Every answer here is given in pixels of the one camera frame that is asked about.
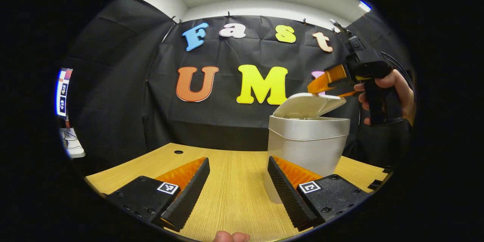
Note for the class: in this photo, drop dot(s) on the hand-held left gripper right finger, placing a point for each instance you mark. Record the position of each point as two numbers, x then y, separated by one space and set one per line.
287 193

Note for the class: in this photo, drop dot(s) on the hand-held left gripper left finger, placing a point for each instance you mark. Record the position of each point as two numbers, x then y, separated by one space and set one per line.
189 193

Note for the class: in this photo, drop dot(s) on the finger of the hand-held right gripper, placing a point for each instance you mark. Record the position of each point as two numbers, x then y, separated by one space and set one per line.
344 89
327 77

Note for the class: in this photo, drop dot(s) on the white desktop garbage bin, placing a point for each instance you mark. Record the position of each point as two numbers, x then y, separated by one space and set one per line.
306 147

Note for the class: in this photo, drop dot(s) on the wooden desktop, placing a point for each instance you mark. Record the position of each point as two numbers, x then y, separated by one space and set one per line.
234 189

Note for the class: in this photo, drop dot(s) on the ceiling light panel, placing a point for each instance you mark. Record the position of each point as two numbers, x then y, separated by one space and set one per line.
365 6

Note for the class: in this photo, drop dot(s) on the white side table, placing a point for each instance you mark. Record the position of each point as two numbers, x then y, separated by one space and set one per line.
73 147

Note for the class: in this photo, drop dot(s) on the computer monitor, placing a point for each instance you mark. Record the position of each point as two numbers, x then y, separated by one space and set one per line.
62 94

